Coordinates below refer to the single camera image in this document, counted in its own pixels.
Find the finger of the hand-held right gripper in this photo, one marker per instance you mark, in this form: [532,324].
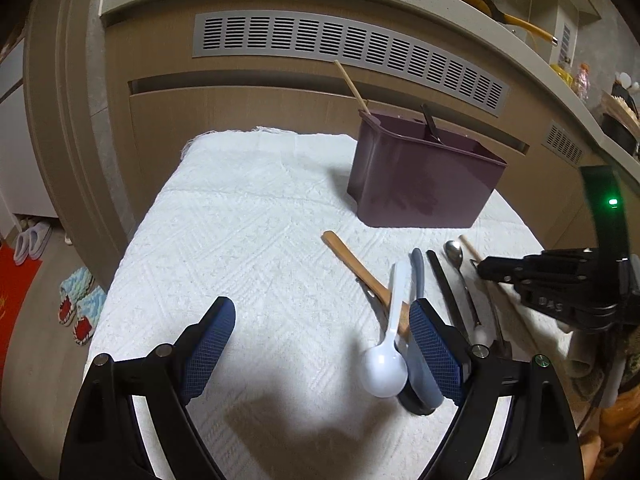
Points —
[540,266]
[565,305]

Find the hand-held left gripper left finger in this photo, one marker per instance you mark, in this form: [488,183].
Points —
[210,345]

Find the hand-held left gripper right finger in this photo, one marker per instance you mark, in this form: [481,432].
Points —
[435,350]

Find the white plastic spoon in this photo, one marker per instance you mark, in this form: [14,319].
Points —
[384,365]

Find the black chopstick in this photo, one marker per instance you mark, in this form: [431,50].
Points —
[445,290]

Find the grey-blue silicone spoon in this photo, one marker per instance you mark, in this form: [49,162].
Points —
[418,272]

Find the small metal spoon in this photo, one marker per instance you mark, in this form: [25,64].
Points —
[453,252]

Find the wooden spoon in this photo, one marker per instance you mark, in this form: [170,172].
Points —
[355,265]

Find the purple plastic utensil holder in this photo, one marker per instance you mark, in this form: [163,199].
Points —
[420,180]

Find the black spoon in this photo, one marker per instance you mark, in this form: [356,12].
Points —
[415,405]

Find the black pot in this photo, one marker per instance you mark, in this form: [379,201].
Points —
[620,132]

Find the small grey vent grille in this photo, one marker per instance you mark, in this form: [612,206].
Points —
[562,141]

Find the white textured cloth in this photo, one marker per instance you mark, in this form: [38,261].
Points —
[250,235]

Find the person's orange clothing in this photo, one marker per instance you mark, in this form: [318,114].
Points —
[622,435]

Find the yellow package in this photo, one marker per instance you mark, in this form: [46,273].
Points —
[562,71]

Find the red floor mat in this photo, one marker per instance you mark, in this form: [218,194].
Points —
[15,300]

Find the grey slipper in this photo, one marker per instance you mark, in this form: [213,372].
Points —
[40,237]
[22,247]

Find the beige kitchen counter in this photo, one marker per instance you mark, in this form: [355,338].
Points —
[225,105]

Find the white cabinet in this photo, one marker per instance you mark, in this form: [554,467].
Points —
[25,135]

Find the large grey vent grille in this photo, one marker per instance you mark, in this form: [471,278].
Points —
[350,45]

